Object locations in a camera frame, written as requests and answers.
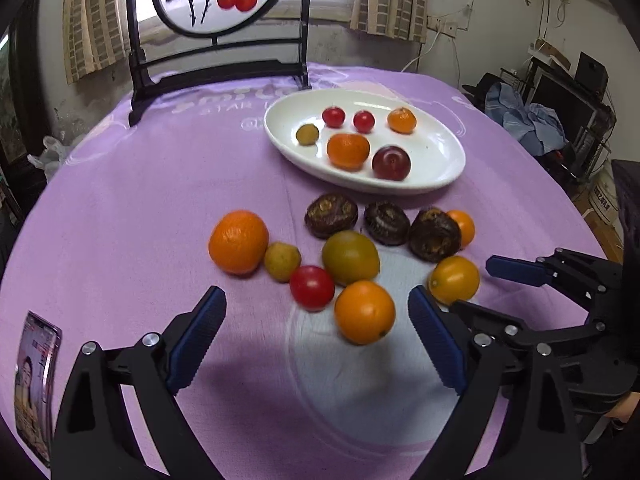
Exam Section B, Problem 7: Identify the smooth orange fruit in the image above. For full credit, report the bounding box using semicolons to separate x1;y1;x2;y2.
334;281;396;346

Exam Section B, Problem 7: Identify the white oval plate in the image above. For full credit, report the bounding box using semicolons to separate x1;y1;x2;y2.
264;89;466;196

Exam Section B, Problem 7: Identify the white wall cable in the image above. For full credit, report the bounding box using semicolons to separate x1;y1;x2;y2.
399;24;461;89

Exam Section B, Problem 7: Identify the orange mandarin on plate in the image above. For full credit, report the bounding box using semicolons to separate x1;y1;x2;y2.
326;133;370;171

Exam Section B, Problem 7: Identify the small mandarin on plate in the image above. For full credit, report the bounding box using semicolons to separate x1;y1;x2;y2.
387;107;416;134

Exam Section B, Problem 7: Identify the white plastic bag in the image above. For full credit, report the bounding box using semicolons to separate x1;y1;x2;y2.
27;136;76;182

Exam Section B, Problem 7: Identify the small green fruit on plate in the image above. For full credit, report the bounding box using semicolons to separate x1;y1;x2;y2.
295;124;320;146

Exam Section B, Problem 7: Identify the black metal rack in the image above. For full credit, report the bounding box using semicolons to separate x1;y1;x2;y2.
521;58;616;183

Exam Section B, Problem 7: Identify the small yellow-green fruit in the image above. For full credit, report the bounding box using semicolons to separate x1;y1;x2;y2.
262;242;302;283

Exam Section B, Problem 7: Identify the blue clothes pile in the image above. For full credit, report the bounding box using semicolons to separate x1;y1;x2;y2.
484;81;567;157

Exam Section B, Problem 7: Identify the smartphone on table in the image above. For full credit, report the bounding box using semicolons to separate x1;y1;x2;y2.
14;311;62;468

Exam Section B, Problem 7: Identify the large green-yellow fruit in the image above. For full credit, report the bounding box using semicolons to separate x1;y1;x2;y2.
321;231;381;286

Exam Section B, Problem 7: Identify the purple tablecloth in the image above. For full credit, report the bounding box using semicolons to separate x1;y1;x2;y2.
0;62;609;480

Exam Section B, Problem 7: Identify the small orange kumquat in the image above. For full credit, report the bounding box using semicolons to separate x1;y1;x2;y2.
447;210;476;248

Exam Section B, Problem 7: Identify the round painted screen stand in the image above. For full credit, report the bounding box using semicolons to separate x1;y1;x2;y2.
126;0;310;127

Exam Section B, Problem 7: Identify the large orange mandarin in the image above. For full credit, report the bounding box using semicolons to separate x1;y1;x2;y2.
208;210;269;276

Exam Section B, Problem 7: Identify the yellow orange tomato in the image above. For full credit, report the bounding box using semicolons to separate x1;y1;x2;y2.
426;256;480;306

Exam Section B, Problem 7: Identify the left beige curtain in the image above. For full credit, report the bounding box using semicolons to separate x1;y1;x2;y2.
63;0;130;84

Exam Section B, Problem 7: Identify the red cherry tomato on plate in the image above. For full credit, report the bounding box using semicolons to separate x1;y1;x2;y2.
322;106;346;128

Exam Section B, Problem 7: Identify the red cherry tomato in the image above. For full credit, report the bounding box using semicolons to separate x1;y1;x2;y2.
352;110;375;134
290;266;335;312
322;106;346;128

